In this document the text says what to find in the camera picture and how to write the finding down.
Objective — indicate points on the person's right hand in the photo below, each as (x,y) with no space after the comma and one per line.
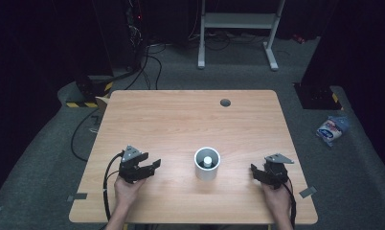
(276,198)

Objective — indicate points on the green label glue stick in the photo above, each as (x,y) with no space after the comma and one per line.
(207,160)

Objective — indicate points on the white round cup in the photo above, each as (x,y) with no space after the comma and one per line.
(200,174)

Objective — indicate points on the blue white packet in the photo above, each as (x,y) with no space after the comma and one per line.
(331,131)

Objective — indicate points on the grey tape strip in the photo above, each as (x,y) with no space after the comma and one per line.
(308,191)
(79,196)

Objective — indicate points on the black striped stand base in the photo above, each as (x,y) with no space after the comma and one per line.
(85,92)
(318,96)

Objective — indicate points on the white metal stand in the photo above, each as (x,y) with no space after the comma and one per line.
(238,20)

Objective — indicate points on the cardboard piece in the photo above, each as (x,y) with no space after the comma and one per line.
(102,103)

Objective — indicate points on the person's left hand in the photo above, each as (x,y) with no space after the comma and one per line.
(126,191)

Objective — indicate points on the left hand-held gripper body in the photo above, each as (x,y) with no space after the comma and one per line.
(130,166)

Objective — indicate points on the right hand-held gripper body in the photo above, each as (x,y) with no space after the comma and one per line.
(276,169)

